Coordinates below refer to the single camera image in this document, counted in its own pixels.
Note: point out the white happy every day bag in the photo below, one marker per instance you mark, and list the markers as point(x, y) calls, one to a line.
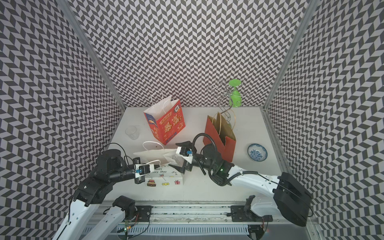
point(164, 176)

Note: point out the clear plastic cup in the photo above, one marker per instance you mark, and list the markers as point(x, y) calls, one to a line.
point(132, 132)

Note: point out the green wire rack stand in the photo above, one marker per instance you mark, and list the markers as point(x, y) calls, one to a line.
point(229, 98)

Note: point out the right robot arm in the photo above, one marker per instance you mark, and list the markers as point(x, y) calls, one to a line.
point(280, 195)

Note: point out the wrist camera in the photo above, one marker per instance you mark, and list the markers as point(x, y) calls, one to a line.
point(185, 153)
point(143, 169)

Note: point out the plain red paper bag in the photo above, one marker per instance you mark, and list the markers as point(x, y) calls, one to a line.
point(222, 134)

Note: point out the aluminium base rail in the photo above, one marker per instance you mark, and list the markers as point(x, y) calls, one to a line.
point(179, 219)

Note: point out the blue white ceramic dish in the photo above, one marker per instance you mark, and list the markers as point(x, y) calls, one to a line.
point(257, 152)

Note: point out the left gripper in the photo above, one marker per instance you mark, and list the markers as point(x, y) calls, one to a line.
point(138, 181)

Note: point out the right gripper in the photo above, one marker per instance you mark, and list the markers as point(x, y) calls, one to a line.
point(187, 166)

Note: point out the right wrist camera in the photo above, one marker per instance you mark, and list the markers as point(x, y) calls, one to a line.
point(185, 153)

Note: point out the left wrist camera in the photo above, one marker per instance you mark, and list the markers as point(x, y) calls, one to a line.
point(143, 169)

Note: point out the red printed paper bag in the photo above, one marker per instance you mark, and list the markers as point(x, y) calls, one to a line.
point(165, 117)

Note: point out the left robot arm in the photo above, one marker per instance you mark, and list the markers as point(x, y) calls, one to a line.
point(111, 168)

